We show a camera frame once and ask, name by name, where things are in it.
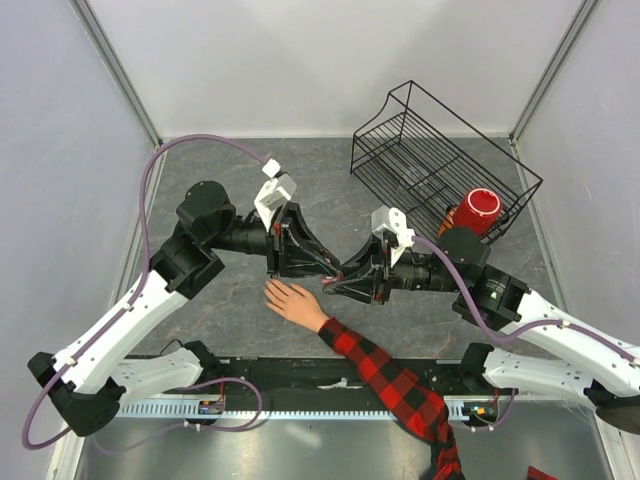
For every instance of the red plaid sleeve forearm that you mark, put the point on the red plaid sleeve forearm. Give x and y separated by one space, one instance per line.
422 411

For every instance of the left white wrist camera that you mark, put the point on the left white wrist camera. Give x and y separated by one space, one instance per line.
274 194

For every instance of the white slotted cable duct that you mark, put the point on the white slotted cable duct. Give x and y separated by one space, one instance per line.
352 405

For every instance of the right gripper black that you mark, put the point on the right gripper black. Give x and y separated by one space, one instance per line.
377 265

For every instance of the black wire rack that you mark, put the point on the black wire rack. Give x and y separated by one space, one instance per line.
419 155

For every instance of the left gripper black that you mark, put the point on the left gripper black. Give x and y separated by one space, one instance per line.
288 224

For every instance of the glitter red nail polish bottle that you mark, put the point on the glitter red nail polish bottle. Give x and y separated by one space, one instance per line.
329 282

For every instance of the orange cup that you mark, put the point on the orange cup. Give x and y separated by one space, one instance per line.
448 222

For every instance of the red mug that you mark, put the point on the red mug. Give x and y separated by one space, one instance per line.
478 210

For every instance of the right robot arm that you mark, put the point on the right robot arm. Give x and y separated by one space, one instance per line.
534 346

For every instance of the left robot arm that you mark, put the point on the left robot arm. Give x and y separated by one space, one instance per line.
89 381

